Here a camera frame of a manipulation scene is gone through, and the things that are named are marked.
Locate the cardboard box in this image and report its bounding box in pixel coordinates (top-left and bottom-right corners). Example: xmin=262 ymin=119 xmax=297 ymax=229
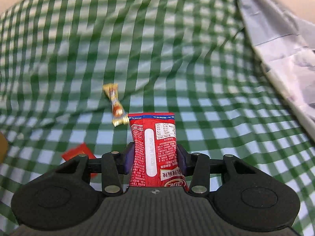
xmin=0 ymin=132 xmax=9 ymax=164

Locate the green checkered cloth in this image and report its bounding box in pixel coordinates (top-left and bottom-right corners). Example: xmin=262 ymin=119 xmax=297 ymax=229
xmin=0 ymin=0 xmax=315 ymax=236

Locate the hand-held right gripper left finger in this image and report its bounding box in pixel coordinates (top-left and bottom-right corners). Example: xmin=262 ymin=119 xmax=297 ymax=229
xmin=56 ymin=142 xmax=135 ymax=195

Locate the gold wrapped candy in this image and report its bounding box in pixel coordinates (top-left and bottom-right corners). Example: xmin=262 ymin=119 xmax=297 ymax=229
xmin=102 ymin=83 xmax=129 ymax=127

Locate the grey white bed sheet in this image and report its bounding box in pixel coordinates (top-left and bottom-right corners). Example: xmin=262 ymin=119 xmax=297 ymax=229
xmin=223 ymin=0 xmax=315 ymax=143

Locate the small red sachet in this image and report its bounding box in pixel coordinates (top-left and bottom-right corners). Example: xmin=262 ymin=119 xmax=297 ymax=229
xmin=61 ymin=143 xmax=98 ymax=179

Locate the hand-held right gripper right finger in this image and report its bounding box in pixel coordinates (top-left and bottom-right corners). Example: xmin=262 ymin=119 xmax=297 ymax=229
xmin=176 ymin=143 xmax=261 ymax=195

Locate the red snack packet blue edge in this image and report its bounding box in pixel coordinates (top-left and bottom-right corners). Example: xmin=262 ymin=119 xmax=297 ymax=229
xmin=128 ymin=112 xmax=189 ymax=193

